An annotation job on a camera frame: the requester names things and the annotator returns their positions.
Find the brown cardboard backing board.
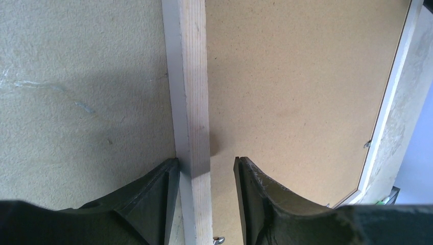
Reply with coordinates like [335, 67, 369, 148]
[206, 1, 410, 244]

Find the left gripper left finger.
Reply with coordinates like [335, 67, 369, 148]
[1, 158, 180, 244]

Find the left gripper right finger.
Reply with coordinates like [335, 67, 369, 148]
[234, 157, 432, 244]

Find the white wooden picture frame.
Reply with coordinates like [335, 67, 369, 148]
[162, 1, 423, 244]

